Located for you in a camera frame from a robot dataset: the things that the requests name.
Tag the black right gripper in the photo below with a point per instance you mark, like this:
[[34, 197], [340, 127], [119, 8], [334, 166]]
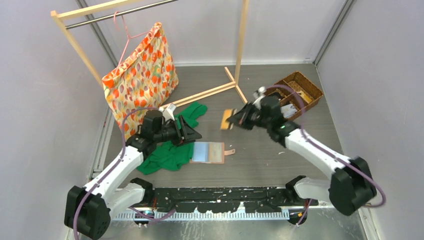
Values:
[[242, 117]]

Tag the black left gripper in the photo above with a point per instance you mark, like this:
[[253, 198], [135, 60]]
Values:
[[185, 135]]

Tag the gold striped credit card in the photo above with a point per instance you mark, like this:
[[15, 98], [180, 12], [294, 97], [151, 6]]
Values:
[[225, 124]]

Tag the pink leather card holder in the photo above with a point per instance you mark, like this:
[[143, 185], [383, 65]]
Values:
[[210, 153]]

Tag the woven wicker divided basket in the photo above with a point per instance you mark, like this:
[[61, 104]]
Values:
[[296, 81]]

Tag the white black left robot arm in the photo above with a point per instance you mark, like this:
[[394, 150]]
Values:
[[89, 209]]

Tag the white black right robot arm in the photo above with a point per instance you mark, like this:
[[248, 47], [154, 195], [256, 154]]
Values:
[[349, 184]]

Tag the white card in basket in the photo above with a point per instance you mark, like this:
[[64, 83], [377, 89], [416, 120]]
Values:
[[288, 110]]

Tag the tan card in basket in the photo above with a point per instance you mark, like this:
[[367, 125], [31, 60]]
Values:
[[304, 96]]

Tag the green cloth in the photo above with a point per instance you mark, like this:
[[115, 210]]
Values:
[[168, 156]]

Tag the floral orange tote bag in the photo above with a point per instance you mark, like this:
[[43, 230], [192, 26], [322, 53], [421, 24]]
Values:
[[140, 79]]

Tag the wooden clothes rack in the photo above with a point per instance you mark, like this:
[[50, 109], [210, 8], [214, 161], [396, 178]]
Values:
[[84, 11]]

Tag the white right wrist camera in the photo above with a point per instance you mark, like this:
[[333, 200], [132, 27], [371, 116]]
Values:
[[258, 96]]

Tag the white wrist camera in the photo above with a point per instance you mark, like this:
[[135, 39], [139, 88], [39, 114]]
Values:
[[258, 96], [168, 111]]

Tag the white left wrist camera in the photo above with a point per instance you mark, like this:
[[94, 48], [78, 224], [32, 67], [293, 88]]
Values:
[[168, 111]]

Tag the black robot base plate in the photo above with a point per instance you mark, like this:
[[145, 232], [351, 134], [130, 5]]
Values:
[[268, 199]]

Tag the aluminium frame rail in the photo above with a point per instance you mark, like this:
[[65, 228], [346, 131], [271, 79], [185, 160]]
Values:
[[288, 213]]

